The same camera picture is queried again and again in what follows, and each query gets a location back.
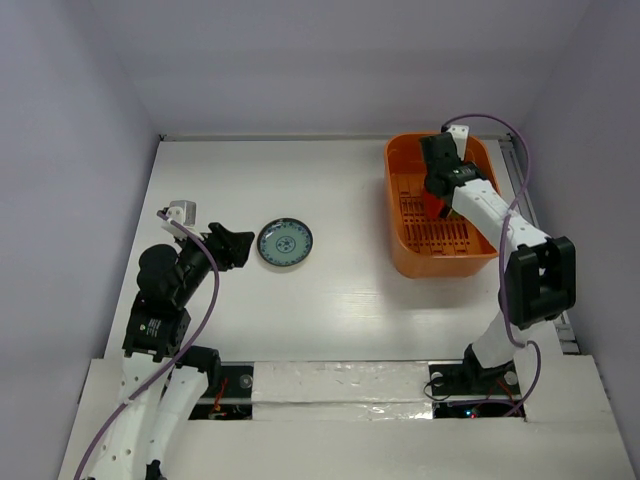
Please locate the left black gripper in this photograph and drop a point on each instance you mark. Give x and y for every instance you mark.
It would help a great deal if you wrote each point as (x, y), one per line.
(229, 247)

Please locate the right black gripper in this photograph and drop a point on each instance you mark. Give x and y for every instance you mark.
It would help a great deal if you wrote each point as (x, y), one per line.
(441, 163)

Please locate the orange plate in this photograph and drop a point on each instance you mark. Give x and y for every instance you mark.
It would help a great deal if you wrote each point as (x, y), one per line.
(435, 208)

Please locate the blue patterned plate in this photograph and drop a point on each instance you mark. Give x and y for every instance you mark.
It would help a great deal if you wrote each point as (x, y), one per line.
(284, 244)

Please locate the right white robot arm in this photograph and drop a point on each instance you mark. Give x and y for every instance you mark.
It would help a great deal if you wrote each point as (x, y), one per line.
(491, 355)

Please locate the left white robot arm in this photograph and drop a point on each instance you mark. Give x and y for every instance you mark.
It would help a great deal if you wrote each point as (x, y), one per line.
(163, 372)

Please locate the orange plastic dish rack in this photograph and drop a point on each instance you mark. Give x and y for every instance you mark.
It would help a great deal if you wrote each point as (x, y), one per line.
(421, 247)

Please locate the silver foil strip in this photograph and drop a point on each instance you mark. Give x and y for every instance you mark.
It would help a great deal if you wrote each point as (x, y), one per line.
(340, 391)

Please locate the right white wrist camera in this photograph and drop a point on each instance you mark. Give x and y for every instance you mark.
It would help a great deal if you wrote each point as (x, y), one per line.
(460, 135)

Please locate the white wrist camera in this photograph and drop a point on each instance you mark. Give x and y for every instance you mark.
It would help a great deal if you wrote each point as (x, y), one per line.
(460, 135)
(181, 211)

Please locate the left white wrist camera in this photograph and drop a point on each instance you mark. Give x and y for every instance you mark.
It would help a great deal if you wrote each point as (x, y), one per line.
(181, 211)

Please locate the aluminium rail right side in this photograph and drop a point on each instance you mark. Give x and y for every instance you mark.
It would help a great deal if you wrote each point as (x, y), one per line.
(538, 280)

